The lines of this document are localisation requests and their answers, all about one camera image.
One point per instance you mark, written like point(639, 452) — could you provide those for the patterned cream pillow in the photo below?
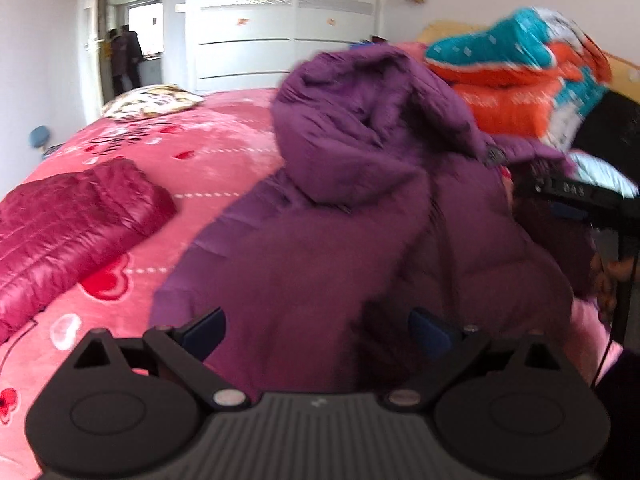
point(150, 102)

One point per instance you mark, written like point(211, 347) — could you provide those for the purple hooded padded jacket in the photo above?
point(350, 200)

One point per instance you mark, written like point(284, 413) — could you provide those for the orange and teal quilt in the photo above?
point(510, 85)

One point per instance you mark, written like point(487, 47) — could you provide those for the dark red padded jacket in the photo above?
point(75, 220)

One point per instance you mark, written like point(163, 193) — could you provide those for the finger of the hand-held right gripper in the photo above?
point(497, 156)

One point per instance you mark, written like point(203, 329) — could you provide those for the white door frame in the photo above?
point(92, 35)

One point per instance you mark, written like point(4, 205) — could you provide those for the person's right hand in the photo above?
point(605, 282)

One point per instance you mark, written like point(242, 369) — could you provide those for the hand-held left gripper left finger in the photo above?
point(207, 332)

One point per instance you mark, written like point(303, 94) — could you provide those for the dark cloth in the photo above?
point(612, 122)

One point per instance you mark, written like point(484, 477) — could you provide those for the round blue object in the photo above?
point(38, 137)

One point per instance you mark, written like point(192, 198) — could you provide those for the small blue object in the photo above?
point(358, 45)

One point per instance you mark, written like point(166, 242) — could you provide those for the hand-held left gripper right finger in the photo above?
point(430, 334)

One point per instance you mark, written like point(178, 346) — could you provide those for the light blue padded jacket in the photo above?
point(600, 175)

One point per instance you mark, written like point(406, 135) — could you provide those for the white wardrobe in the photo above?
point(280, 20)

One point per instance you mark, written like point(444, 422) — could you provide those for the pink heart print blanket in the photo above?
point(215, 125)

